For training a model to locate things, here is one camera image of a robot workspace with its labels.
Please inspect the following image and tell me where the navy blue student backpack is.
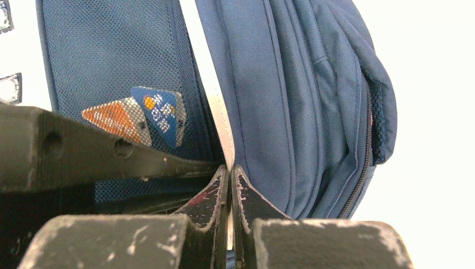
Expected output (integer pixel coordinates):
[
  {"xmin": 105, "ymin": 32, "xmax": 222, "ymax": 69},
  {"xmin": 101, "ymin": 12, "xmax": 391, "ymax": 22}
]
[{"xmin": 0, "ymin": 0, "xmax": 398, "ymax": 220}]

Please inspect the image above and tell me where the blue triangular ruler piece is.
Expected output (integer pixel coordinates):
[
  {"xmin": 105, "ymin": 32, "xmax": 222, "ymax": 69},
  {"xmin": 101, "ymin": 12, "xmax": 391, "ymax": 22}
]
[{"xmin": 131, "ymin": 86, "xmax": 187, "ymax": 148}]

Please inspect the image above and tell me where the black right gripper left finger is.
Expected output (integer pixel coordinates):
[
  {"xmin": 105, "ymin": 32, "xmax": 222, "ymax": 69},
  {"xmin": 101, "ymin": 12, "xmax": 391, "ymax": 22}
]
[{"xmin": 19, "ymin": 165, "xmax": 229, "ymax": 268}]

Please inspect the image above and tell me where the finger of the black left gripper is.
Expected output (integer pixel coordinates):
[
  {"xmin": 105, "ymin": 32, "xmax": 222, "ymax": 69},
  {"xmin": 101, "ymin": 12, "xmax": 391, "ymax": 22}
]
[
  {"xmin": 1, "ymin": 177, "xmax": 210, "ymax": 268},
  {"xmin": 1, "ymin": 104, "xmax": 218, "ymax": 193}
]

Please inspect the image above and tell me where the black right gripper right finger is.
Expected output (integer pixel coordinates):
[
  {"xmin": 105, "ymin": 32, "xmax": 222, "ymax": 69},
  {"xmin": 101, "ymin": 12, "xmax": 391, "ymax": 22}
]
[{"xmin": 230, "ymin": 165, "xmax": 413, "ymax": 268}]

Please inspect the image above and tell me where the small orange eraser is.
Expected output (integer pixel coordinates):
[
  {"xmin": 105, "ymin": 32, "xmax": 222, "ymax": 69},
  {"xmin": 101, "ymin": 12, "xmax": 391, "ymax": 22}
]
[{"xmin": 81, "ymin": 97, "xmax": 152, "ymax": 147}]

